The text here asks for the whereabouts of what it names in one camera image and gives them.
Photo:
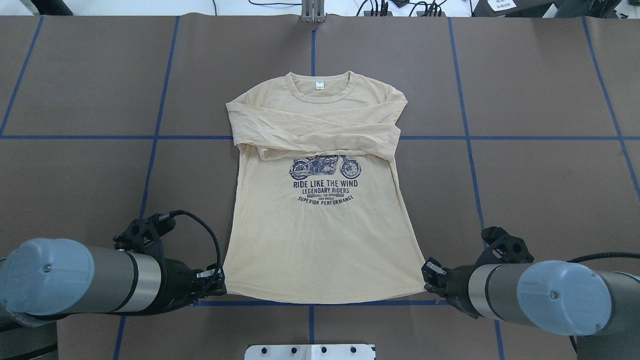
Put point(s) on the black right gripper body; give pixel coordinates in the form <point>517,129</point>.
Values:
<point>457,285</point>

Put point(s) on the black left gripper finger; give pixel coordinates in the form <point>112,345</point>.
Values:
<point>211,282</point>

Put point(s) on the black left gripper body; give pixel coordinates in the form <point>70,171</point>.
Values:
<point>177,281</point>

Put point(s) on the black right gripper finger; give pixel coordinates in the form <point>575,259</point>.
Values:
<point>435,276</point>

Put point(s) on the cream long-sleeve graphic shirt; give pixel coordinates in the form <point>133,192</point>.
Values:
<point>319,216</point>

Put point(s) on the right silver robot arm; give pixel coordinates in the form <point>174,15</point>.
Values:
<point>599,309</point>

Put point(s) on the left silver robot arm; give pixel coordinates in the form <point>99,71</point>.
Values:
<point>46,280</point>

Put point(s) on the white central mounting column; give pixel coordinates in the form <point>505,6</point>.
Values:
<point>347,351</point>

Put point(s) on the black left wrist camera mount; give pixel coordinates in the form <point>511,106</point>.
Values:
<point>143,236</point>

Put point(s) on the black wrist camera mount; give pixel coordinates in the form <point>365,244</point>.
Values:
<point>503,248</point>
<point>143,236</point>

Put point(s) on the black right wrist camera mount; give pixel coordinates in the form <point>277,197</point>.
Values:
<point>503,248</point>

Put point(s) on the aluminium frame post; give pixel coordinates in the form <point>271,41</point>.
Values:
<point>313,11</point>

